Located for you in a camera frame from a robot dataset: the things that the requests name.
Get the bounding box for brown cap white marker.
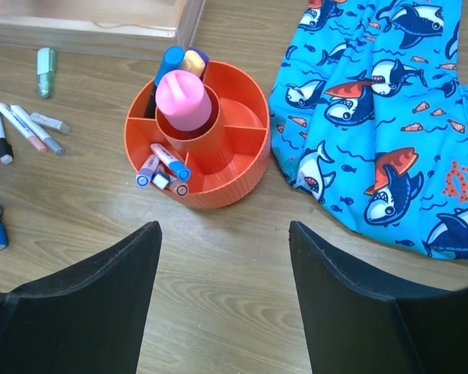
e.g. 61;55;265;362
166;175;189;197

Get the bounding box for mint green highlighter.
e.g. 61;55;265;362
37;48;56;99

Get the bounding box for pink cap marker tube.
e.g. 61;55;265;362
155;69;212;132

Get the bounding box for lavender cap white marker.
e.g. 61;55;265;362
136;154;160;188

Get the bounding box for black highlighter blue cap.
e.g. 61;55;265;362
144;45;185;119

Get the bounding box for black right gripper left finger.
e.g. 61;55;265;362
0;221;162;373

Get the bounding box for light blue cap white marker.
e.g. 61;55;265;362
150;143;191;182

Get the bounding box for dark blue cap whiteboard marker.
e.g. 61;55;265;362
152;164;170;189

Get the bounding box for blue shark print cloth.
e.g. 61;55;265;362
268;1;468;260

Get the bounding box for orange round divided organizer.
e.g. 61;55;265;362
124;60;271;209

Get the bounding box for wooden rack base tray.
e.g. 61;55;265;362
0;0;205;61

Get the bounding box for black highlighter purple cap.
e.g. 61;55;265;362
185;48;209;80

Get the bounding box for peach cap white marker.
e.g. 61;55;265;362
0;102;48;153

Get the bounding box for grey cap white marker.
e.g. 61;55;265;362
10;104;65;156

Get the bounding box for grey white eraser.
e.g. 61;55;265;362
30;112;71;135

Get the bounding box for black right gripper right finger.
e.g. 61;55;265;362
289;221;468;373

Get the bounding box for pink highlighter yellow cap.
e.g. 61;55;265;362
180;50;206;79

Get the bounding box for black cap whiteboard marker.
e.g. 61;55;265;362
0;114;14;164

